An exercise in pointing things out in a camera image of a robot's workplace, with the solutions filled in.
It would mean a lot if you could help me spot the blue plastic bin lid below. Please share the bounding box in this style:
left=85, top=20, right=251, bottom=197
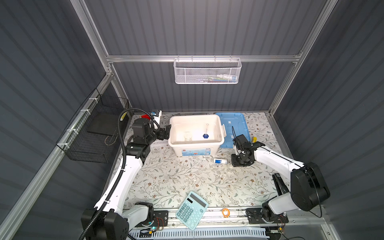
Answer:
left=216, top=113, right=251, bottom=149

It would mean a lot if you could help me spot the beige plastic storage bin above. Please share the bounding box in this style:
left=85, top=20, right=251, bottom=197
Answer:
left=168, top=115, right=227, bottom=157

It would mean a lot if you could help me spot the white blue labelled bottle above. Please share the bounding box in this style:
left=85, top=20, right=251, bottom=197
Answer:
left=214, top=158, right=228, bottom=165

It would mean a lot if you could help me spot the small blue-based flask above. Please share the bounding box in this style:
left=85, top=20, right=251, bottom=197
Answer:
left=203, top=124, right=209, bottom=139

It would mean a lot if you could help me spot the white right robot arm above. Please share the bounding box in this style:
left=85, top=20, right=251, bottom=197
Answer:
left=231, top=135, right=331, bottom=223

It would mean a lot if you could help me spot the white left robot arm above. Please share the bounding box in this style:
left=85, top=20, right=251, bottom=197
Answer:
left=79, top=108, right=172, bottom=240

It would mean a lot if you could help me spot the red ribbed plastic cup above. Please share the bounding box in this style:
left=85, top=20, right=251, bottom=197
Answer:
left=141, top=114, right=152, bottom=120

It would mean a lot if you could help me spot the black stapler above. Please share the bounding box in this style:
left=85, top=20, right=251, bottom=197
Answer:
left=272, top=173, right=289, bottom=196

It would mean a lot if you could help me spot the teal desk calculator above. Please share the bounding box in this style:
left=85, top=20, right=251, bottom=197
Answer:
left=176, top=191, right=209, bottom=230

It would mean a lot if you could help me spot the black wire wall basket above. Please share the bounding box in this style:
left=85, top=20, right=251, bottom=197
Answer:
left=57, top=91, right=130, bottom=164

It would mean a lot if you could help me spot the white wire mesh basket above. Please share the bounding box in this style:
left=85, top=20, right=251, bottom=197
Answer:
left=173, top=57, right=242, bottom=85

